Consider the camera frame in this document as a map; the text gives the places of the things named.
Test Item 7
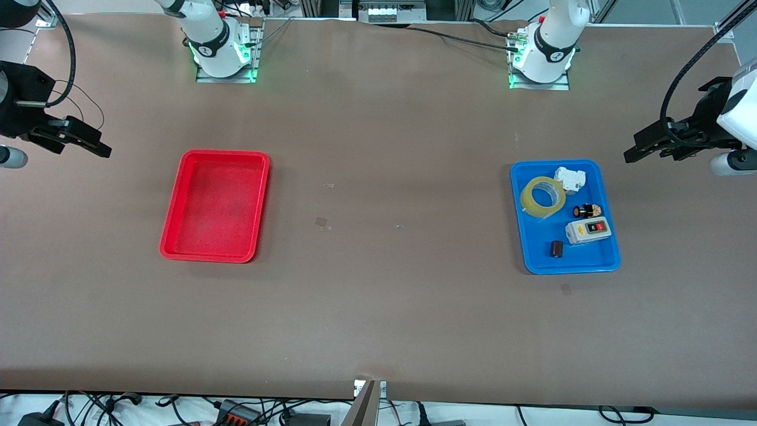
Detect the white circuit breaker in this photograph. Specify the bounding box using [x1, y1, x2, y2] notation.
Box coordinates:
[554, 167, 587, 195]

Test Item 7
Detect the black cable on table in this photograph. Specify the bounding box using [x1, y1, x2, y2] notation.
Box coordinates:
[408, 18, 524, 53]

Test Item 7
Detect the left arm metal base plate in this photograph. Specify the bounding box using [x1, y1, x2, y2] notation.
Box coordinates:
[509, 30, 570, 91]

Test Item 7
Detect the aluminium frame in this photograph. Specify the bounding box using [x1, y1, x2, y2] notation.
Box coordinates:
[299, 0, 474, 23]

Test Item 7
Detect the yellow tape roll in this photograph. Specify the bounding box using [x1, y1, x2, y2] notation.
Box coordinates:
[520, 176, 567, 220]

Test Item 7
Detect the red plastic tray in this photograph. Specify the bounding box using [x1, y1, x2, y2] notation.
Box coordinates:
[159, 150, 271, 264]

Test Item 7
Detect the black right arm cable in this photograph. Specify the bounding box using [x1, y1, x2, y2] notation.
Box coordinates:
[15, 0, 77, 108]

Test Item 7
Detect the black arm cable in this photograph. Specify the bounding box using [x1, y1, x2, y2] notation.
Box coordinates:
[15, 0, 77, 108]
[661, 0, 757, 147]

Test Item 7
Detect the aluminium post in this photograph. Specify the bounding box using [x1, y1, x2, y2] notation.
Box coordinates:
[340, 380, 387, 426]

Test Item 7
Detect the black looped floor cable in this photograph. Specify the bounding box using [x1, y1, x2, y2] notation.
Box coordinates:
[597, 405, 654, 424]

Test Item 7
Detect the blue plastic tray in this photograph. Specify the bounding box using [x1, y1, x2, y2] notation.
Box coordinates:
[510, 159, 622, 276]

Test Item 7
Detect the black power adapter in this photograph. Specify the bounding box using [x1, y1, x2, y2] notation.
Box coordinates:
[18, 402, 63, 426]

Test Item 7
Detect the orange power strip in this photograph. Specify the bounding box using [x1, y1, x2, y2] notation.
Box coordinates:
[216, 401, 261, 426]

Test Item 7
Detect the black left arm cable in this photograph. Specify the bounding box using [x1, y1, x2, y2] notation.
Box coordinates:
[661, 0, 757, 147]

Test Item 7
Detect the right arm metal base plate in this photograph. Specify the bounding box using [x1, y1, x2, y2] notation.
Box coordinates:
[196, 18, 263, 83]

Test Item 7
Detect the grey two-button switch box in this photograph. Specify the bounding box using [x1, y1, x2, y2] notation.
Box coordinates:
[565, 217, 612, 246]

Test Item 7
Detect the thin black wire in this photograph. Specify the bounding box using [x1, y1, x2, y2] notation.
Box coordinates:
[53, 89, 106, 131]

